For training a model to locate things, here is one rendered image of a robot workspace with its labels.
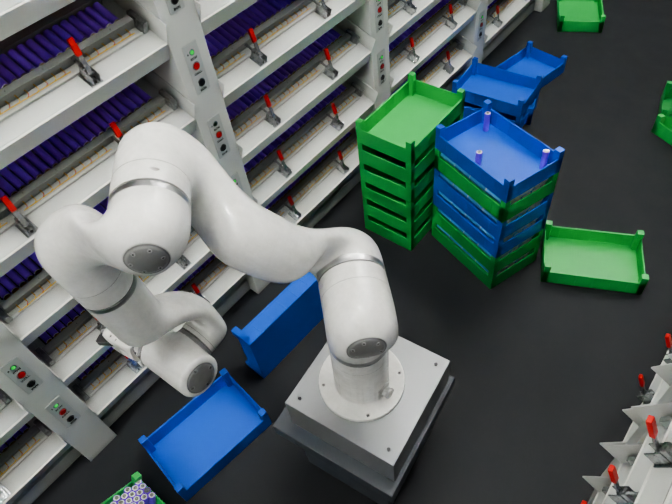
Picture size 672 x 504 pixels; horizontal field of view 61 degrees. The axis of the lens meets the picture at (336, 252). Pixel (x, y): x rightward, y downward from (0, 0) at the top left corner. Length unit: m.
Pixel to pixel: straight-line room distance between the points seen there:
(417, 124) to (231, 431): 1.08
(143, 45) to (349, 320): 0.76
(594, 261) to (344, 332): 1.29
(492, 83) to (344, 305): 1.82
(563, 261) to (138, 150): 1.55
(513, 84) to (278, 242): 1.90
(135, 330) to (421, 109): 1.24
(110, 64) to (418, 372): 0.92
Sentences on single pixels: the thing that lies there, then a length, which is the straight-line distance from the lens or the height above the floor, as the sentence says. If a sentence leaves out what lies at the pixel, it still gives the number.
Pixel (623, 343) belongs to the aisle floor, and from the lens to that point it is 1.90.
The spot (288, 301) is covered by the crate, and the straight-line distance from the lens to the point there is 1.66.
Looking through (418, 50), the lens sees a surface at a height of 0.35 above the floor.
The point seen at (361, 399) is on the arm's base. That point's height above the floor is 0.42.
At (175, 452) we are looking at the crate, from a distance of 1.76.
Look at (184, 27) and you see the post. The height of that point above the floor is 0.94.
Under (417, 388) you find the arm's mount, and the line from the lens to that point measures 1.29.
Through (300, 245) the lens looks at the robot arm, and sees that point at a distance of 0.84.
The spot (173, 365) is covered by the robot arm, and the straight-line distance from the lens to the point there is 1.09.
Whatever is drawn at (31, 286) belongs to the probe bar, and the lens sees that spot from 1.45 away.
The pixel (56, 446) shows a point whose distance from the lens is 1.75.
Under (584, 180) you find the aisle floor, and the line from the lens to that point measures 2.31.
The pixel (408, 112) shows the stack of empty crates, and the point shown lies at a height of 0.40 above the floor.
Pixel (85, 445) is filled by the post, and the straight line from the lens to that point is 1.79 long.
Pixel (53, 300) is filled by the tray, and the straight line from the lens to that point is 1.45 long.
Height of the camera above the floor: 1.54
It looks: 50 degrees down
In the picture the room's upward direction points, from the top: 9 degrees counter-clockwise
